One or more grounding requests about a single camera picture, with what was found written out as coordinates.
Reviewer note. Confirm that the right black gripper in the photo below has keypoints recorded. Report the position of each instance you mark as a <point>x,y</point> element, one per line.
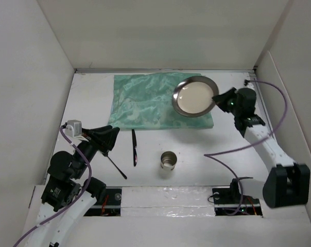
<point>220,100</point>

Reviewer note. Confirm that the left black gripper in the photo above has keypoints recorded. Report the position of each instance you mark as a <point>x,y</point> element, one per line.
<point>109,136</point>

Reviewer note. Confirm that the stainless steel plate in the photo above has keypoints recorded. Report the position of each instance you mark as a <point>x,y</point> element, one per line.
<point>193,97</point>

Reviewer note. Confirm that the green patterned cloth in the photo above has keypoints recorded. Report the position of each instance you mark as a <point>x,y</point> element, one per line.
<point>143,102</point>

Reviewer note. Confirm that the stainless steel cup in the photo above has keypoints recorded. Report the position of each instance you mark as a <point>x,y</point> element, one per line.
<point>168,161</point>

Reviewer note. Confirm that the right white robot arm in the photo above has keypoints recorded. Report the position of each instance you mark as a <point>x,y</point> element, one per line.
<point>287,183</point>

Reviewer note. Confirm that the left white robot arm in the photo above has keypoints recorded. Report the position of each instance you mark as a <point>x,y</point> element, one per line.
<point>71,190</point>

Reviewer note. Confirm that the dark metal fork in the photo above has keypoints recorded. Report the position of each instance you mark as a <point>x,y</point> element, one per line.
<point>118,169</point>

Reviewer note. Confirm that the black table knife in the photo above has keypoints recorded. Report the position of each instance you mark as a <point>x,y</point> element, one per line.
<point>134,143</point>

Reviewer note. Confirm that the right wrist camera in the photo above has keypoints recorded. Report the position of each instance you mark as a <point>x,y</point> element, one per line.
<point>246,82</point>

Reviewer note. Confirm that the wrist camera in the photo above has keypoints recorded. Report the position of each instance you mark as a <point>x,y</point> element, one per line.
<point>73,128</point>
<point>246,82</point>

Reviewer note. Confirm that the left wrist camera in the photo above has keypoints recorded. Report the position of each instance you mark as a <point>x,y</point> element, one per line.
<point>73,128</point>

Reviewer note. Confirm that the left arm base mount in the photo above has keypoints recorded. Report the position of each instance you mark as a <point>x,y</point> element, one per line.
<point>110,206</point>

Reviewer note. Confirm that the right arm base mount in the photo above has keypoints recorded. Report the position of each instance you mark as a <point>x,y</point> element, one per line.
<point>226,201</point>

